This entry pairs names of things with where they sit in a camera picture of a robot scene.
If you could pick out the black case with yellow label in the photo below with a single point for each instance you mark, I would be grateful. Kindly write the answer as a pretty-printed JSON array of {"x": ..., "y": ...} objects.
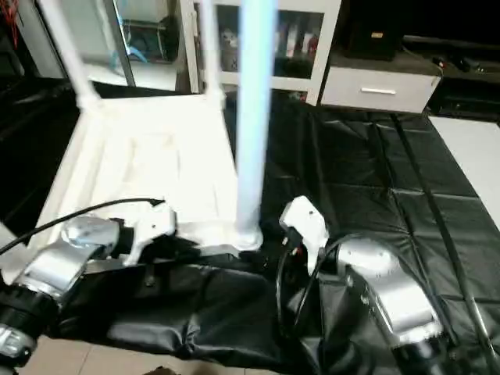
[{"x": 375, "y": 35}]

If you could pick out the white plastic table top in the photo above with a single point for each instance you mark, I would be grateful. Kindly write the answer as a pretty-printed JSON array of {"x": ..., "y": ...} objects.
[{"x": 148, "y": 164}]

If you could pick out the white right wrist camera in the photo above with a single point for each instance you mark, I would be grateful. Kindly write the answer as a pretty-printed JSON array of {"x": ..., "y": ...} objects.
[{"x": 305, "y": 223}]

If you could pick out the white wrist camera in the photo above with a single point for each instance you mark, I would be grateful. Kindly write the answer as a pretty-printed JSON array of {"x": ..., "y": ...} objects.
[
  {"x": 152, "y": 226},
  {"x": 305, "y": 223}
]

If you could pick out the white drawer unit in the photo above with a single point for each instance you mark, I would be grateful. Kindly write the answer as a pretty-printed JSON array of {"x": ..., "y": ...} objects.
[{"x": 379, "y": 87}]

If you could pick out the black table mat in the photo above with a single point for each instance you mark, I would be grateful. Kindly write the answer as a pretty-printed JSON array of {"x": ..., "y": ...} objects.
[{"x": 375, "y": 195}]

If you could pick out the white glass door cabinet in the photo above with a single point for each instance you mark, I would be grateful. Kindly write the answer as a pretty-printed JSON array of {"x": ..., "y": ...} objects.
[{"x": 297, "y": 43}]

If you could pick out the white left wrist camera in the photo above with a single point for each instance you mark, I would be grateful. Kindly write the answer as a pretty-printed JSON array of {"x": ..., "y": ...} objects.
[{"x": 152, "y": 226}]

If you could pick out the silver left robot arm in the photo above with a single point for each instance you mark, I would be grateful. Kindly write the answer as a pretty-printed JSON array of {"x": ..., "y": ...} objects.
[{"x": 62, "y": 258}]

